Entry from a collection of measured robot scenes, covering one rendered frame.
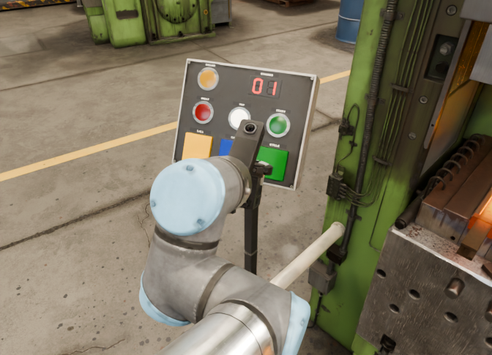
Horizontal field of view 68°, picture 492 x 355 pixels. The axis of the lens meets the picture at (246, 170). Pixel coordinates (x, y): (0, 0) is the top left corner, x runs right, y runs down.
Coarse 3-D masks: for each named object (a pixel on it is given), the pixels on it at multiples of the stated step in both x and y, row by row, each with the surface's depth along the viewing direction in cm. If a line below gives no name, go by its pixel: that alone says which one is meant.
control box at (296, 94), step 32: (192, 64) 93; (224, 64) 91; (192, 96) 94; (224, 96) 92; (256, 96) 89; (288, 96) 87; (192, 128) 95; (224, 128) 92; (288, 128) 87; (288, 160) 88
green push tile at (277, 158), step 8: (264, 152) 89; (272, 152) 88; (280, 152) 88; (288, 152) 88; (264, 160) 89; (272, 160) 88; (280, 160) 88; (280, 168) 88; (264, 176) 89; (272, 176) 89; (280, 176) 88
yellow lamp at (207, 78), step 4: (204, 72) 92; (208, 72) 92; (212, 72) 92; (200, 76) 93; (204, 76) 92; (208, 76) 92; (212, 76) 92; (200, 80) 93; (204, 80) 92; (208, 80) 92; (212, 80) 92; (204, 84) 92; (208, 84) 92; (212, 84) 92
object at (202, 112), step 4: (200, 104) 93; (204, 104) 93; (196, 108) 94; (200, 108) 93; (204, 108) 93; (208, 108) 93; (196, 112) 94; (200, 112) 93; (204, 112) 93; (208, 112) 93; (196, 116) 94; (200, 116) 94; (204, 116) 93; (208, 116) 93; (200, 120) 94; (204, 120) 93
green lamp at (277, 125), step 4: (276, 116) 88; (280, 116) 88; (272, 120) 88; (276, 120) 88; (280, 120) 88; (284, 120) 87; (272, 124) 88; (276, 124) 88; (280, 124) 88; (284, 124) 87; (272, 128) 88; (276, 128) 88; (280, 128) 88; (284, 128) 87; (276, 132) 88; (280, 132) 88
